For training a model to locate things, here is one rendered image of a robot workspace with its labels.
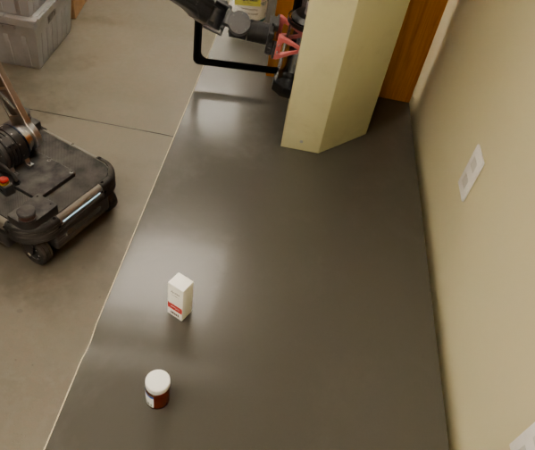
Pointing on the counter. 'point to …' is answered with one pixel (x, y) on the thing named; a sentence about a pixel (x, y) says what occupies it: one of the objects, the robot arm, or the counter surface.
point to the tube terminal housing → (340, 70)
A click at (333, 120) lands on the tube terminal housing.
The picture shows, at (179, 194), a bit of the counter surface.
